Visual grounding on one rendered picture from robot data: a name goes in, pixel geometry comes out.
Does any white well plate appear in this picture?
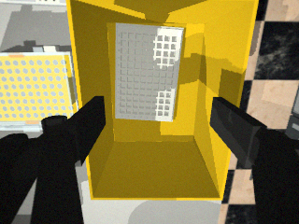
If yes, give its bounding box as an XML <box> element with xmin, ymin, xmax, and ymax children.
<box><xmin>115</xmin><ymin>23</ymin><xmax>184</xmax><ymax>122</ymax></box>

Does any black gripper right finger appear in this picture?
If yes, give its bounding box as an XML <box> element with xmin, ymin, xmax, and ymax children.
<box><xmin>209</xmin><ymin>97</ymin><xmax>299</xmax><ymax>224</ymax></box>

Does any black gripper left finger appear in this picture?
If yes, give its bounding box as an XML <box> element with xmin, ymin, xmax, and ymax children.
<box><xmin>0</xmin><ymin>96</ymin><xmax>106</xmax><ymax>224</ymax></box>

